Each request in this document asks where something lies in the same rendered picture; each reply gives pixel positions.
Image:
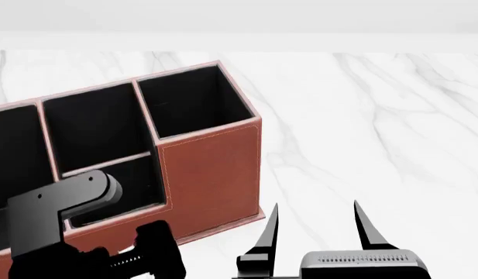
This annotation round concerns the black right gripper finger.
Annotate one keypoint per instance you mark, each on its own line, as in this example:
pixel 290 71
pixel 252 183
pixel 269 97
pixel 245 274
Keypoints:
pixel 270 232
pixel 368 232

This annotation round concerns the brown leather desk caddy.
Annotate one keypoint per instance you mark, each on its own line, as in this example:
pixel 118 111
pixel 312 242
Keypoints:
pixel 211 174

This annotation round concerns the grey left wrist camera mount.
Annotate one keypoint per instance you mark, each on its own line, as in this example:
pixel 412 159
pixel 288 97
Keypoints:
pixel 49 209

